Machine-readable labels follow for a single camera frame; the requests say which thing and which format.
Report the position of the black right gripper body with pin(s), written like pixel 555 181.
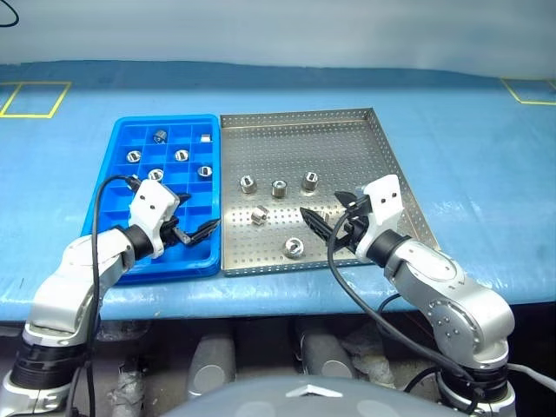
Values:
pixel 357 228

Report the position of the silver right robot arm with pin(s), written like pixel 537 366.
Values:
pixel 434 269

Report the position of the grey rounded cylinder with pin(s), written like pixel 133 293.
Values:
pixel 323 352
pixel 210 365

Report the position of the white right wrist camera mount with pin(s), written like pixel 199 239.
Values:
pixel 384 204

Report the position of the grey rounded dome shell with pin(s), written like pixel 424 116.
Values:
pixel 260 404

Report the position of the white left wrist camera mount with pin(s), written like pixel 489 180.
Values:
pixel 152 204

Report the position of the blue compartment tray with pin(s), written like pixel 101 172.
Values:
pixel 113 204

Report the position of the perforated metal tray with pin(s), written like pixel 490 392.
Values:
pixel 282 143

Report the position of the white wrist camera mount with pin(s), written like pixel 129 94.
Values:
pixel 152 204
pixel 384 204

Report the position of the crumpled white wrap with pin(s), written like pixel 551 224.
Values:
pixel 369 352

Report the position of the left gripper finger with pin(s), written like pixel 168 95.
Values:
pixel 183 198
pixel 204 231

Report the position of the crumpled grey wrap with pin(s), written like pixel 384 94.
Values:
pixel 128 386

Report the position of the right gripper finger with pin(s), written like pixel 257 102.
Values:
pixel 323 228
pixel 352 200

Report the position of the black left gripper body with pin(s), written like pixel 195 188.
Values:
pixel 170 231

